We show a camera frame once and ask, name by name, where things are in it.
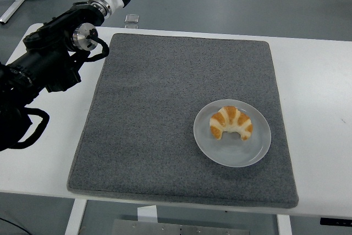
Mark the golden croissant bread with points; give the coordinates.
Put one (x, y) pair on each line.
(229, 120)

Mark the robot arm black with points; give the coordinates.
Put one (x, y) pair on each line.
(41, 61)

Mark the pale grey round plate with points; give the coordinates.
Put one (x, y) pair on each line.
(233, 152)

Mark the clear square floor cover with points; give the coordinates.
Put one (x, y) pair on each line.
(132, 18)

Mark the grey felt mat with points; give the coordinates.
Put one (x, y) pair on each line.
(165, 149)

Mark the white paper label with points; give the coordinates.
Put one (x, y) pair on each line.
(147, 214)

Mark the white table leg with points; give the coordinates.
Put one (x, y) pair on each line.
(284, 225)
(74, 218)

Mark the black table control panel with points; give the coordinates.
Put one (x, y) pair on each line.
(335, 221)

